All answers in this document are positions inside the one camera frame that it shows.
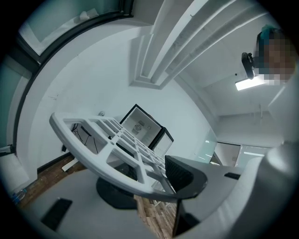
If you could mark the black framed window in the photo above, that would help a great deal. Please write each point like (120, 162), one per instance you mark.
(14, 105)
(70, 30)

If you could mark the white plank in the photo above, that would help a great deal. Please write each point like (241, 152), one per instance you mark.
(69, 165)

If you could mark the person's head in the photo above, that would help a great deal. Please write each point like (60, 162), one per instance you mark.
(278, 56)

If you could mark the clear plastic water bottle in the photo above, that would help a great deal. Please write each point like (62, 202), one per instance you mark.
(19, 197)

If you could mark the person's white shirt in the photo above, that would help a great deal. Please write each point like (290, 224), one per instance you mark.
(286, 112)

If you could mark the rectangular ceiling light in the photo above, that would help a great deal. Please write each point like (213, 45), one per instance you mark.
(247, 83)

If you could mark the white grid fridge shelf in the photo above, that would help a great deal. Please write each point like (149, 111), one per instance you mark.
(81, 152)

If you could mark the glass partition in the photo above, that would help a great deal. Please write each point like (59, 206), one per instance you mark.
(229, 154)

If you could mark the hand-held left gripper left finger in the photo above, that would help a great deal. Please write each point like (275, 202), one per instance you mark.
(93, 210)

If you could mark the teal headband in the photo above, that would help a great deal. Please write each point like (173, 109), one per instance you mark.
(268, 31)

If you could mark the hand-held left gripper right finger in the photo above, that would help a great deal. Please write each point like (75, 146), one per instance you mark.
(210, 193)

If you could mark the black mini fridge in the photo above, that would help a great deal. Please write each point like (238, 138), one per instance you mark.
(149, 121)

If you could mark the black head camera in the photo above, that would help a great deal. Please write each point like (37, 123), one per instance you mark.
(248, 64)

